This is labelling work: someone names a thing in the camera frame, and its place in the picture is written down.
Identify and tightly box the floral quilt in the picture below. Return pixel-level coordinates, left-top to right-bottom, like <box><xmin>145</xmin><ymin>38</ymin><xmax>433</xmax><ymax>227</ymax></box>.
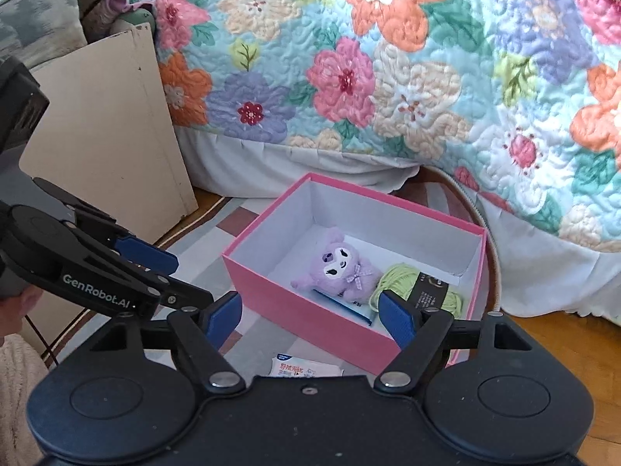
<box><xmin>128</xmin><ymin>0</ymin><xmax>621</xmax><ymax>253</ymax></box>

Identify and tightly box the black cable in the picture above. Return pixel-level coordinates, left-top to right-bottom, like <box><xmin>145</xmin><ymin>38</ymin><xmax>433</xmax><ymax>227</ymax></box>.
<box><xmin>24</xmin><ymin>315</ymin><xmax>61</xmax><ymax>367</ymax></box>

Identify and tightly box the light green yarn ball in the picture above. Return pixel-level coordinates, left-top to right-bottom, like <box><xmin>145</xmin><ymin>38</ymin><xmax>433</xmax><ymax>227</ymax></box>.
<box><xmin>369</xmin><ymin>262</ymin><xmax>465</xmax><ymax>326</ymax></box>

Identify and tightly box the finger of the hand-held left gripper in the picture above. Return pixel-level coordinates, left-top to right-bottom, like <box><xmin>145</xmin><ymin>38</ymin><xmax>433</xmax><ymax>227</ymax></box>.
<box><xmin>146</xmin><ymin>274</ymin><xmax>215</xmax><ymax>310</ymax></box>
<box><xmin>31</xmin><ymin>177</ymin><xmax>179</xmax><ymax>277</ymax></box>

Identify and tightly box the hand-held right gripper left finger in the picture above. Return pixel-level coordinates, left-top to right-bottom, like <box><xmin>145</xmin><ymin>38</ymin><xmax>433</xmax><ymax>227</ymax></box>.
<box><xmin>90</xmin><ymin>291</ymin><xmax>246</xmax><ymax>391</ymax></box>

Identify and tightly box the grey patterned pillow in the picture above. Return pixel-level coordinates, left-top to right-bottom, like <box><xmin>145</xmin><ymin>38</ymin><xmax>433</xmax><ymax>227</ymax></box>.
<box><xmin>0</xmin><ymin>0</ymin><xmax>88</xmax><ymax>71</ymax></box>

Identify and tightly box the white box with orange print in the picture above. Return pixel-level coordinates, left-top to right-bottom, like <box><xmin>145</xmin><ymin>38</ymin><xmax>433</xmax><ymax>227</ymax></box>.
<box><xmin>269</xmin><ymin>353</ymin><xmax>346</xmax><ymax>378</ymax></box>

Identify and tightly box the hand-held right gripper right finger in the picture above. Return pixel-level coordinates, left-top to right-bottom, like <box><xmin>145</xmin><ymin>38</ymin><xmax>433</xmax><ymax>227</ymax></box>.
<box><xmin>373</xmin><ymin>289</ymin><xmax>532</xmax><ymax>391</ymax></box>

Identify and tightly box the beige wooden board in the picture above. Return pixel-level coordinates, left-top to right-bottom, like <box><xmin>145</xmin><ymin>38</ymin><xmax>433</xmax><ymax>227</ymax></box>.
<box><xmin>18</xmin><ymin>23</ymin><xmax>199</xmax><ymax>345</ymax></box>

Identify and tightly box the green cloth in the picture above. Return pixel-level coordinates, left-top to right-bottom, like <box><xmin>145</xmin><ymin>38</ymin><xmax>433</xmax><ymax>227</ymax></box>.
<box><xmin>114</xmin><ymin>7</ymin><xmax>157</xmax><ymax>40</ymax></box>

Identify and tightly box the person's left hand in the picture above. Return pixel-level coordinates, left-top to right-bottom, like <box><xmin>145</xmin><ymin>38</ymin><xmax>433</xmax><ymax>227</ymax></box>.
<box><xmin>0</xmin><ymin>284</ymin><xmax>40</xmax><ymax>337</ymax></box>

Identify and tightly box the pink cardboard box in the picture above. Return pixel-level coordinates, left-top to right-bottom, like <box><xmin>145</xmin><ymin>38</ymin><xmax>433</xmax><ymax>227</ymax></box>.
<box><xmin>222</xmin><ymin>171</ymin><xmax>488</xmax><ymax>376</ymax></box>

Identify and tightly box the blue-edged packet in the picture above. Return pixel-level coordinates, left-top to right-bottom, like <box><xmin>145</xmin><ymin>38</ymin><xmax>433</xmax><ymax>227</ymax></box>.
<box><xmin>310</xmin><ymin>289</ymin><xmax>374</xmax><ymax>327</ymax></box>

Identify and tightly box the purple plush toy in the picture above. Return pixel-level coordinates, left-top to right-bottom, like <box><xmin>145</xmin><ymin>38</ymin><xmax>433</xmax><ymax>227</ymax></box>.
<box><xmin>290</xmin><ymin>226</ymin><xmax>382</xmax><ymax>299</ymax></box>

